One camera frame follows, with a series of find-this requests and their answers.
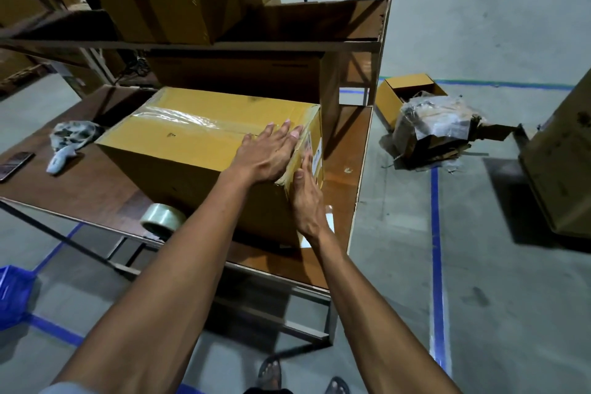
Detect person's left hand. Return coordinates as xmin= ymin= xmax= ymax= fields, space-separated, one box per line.
xmin=229 ymin=120 xmax=304 ymax=185

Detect person's right hand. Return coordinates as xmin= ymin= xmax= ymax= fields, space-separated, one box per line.
xmin=289 ymin=151 xmax=332 ymax=240

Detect taped yellow cardboard box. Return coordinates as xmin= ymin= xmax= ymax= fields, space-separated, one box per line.
xmin=94 ymin=86 xmax=325 ymax=249

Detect person's left forearm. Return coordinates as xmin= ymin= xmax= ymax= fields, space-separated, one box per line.
xmin=39 ymin=167 xmax=257 ymax=394

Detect person's right forearm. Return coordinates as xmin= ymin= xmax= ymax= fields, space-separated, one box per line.
xmin=308 ymin=227 xmax=463 ymax=394

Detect white paper sheet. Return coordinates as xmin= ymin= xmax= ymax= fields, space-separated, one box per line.
xmin=299 ymin=204 xmax=336 ymax=249

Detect brown shelf rack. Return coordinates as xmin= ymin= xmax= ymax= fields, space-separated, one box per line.
xmin=0 ymin=0 xmax=401 ymax=108

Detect small open cardboard box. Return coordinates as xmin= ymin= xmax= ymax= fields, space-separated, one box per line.
xmin=374 ymin=73 xmax=449 ymax=132

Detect clear packing tape roll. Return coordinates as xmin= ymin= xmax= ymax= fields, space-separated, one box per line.
xmin=140 ymin=203 xmax=187 ymax=240

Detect crumpled plastic-wrapped cardboard pile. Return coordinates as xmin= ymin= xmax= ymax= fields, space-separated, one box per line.
xmin=380 ymin=91 xmax=519 ymax=174

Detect brown wooden work table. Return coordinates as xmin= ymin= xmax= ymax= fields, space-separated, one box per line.
xmin=0 ymin=84 xmax=374 ymax=346

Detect grey crumpled cloth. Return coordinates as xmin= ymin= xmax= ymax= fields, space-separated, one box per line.
xmin=46 ymin=120 xmax=105 ymax=176

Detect person's left sandal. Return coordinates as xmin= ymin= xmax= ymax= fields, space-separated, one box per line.
xmin=256 ymin=358 xmax=283 ymax=392

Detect person's sandal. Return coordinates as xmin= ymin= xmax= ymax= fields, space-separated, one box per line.
xmin=256 ymin=358 xmax=283 ymax=392
xmin=324 ymin=376 xmax=351 ymax=394

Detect person's right sandal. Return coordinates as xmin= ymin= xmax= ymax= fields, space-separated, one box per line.
xmin=324 ymin=376 xmax=351 ymax=394

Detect dark smartphone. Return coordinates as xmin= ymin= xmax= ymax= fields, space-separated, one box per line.
xmin=0 ymin=151 xmax=36 ymax=183

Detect big worn cardboard box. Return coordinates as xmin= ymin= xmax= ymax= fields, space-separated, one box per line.
xmin=518 ymin=68 xmax=591 ymax=240

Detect blue plastic crate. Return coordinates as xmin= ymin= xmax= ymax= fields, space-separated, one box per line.
xmin=0 ymin=265 xmax=38 ymax=332

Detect light blue shirt sleeve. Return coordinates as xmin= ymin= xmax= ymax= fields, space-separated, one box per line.
xmin=39 ymin=381 xmax=101 ymax=394

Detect black cable bundle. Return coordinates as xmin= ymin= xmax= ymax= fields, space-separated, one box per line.
xmin=115 ymin=56 xmax=151 ymax=86

